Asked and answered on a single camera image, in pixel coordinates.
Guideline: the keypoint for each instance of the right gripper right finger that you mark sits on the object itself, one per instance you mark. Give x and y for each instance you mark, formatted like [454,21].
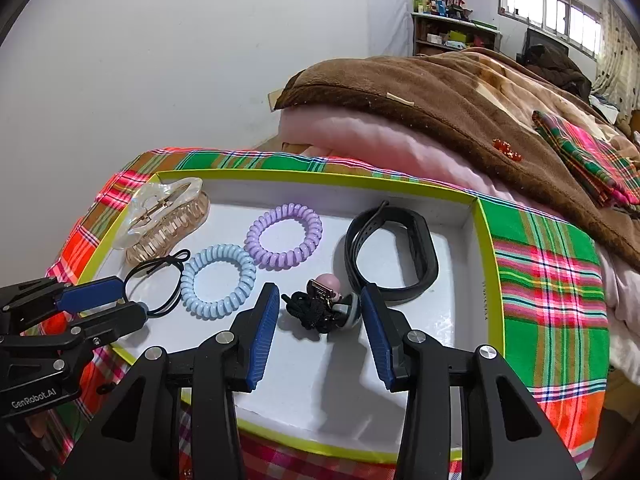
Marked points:
[382,335]

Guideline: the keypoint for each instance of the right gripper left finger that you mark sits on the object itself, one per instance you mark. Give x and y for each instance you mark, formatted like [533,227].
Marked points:
[261,328]

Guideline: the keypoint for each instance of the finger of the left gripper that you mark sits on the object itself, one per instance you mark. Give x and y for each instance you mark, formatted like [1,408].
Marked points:
[27,304]
[107,326]

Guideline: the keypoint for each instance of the black wrist band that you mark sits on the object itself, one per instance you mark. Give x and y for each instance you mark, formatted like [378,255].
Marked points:
[392,247]

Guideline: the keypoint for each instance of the pearly hair claw clip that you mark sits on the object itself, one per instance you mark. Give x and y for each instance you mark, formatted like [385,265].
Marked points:
[160,216]

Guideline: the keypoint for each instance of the person's hand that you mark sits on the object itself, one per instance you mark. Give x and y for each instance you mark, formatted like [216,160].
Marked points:
[47,424]

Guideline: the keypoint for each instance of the yellow-green shallow box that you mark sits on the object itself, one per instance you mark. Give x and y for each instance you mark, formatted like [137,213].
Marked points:
[321,387]

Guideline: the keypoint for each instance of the plaid tablecloth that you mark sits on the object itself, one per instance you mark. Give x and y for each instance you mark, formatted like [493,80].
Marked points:
[555,325]

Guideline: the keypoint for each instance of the pink bed sheet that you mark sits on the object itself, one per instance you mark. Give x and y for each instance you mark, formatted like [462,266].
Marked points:
[320,130]

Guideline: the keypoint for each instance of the small red hair clip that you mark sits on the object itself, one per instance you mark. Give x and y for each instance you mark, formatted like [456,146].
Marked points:
[506,149]

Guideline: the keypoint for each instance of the white floral quilt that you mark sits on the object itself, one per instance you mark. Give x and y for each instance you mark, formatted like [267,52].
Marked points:
[621,285]

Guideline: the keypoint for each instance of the brown fleece blanket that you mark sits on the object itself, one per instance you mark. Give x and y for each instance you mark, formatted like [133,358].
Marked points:
[464,100]

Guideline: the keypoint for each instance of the folded plaid cloth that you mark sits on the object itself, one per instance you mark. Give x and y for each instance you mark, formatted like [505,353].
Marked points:
[610,179]

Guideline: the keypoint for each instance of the dark wooden shelf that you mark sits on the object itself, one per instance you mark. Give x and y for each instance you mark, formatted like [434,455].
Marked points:
[434,34]

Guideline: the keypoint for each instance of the dark jacket pile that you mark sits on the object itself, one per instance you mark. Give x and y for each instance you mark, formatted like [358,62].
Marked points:
[557,68]

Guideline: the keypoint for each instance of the patterned curtain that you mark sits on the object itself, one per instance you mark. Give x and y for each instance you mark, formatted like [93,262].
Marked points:
[617,77]

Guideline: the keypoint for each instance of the window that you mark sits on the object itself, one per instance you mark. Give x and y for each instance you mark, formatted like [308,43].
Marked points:
[571,21]

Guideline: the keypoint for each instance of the wall socket plate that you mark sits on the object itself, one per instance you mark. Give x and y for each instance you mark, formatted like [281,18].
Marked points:
[273,97]

